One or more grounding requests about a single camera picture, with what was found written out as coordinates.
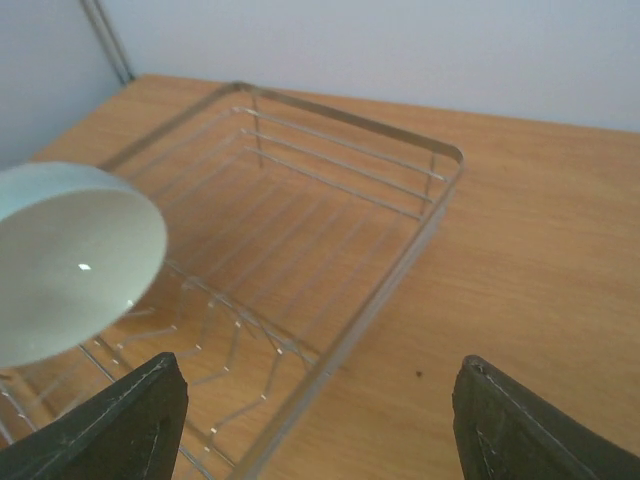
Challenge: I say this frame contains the left aluminium frame post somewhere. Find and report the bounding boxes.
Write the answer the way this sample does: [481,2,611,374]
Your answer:
[79,0,135,85]

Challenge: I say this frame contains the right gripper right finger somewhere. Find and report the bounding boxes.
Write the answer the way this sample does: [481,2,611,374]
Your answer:
[452,355,639,479]

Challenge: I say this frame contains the white bowl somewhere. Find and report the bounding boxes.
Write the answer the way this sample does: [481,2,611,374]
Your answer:
[1,162,168,368]

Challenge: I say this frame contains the chrome wire dish rack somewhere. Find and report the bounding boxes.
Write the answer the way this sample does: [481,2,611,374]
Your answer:
[1,82,464,479]

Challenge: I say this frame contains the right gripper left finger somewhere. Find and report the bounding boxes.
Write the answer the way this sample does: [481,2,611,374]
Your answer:
[1,352,188,479]

